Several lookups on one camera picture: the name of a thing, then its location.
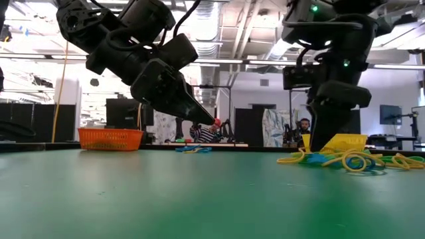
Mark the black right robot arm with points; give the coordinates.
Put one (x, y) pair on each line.
(348, 33)

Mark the tangled blue rubber bands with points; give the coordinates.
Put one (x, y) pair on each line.
(315, 158)

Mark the tangled yellow rubber bands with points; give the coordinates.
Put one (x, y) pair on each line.
(352, 169)

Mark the black background robot arm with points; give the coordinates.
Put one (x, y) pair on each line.
(179, 127)
(227, 127)

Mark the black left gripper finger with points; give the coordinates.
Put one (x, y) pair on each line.
(192, 111)

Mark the silver ventilation duct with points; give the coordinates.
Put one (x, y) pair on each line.
(207, 76)

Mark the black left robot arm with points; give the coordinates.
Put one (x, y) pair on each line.
(99, 20)

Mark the black frame stand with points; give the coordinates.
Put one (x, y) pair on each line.
(291, 99)
(229, 109)

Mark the black curved object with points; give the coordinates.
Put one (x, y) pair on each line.
(16, 130)

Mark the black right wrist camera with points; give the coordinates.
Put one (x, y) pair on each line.
(299, 77)

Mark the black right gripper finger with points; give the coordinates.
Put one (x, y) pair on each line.
(327, 126)

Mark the long LED light bar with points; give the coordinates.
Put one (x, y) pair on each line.
(232, 61)

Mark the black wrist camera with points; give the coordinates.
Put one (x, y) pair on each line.
(299, 77)
(179, 51)

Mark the blue rubber band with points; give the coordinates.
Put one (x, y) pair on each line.
(181, 149)

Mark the orange plastic basket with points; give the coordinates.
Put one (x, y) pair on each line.
(109, 139)

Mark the yellow rubber band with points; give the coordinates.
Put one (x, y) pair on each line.
(192, 151)

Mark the white patterned backdrop sheet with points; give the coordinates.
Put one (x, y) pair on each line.
(274, 127)
(164, 127)

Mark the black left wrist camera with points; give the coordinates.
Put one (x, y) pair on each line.
(179, 51)

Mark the yellow plastic basket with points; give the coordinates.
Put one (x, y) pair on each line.
(348, 141)

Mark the grey wall monitor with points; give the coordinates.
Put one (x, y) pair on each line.
(390, 115)

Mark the green table mat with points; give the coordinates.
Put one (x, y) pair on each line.
(212, 199)

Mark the person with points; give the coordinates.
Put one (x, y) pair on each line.
(302, 127)
(206, 134)

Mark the black partition panel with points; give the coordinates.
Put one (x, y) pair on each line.
(33, 121)

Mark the black screen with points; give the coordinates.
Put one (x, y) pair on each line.
(119, 114)

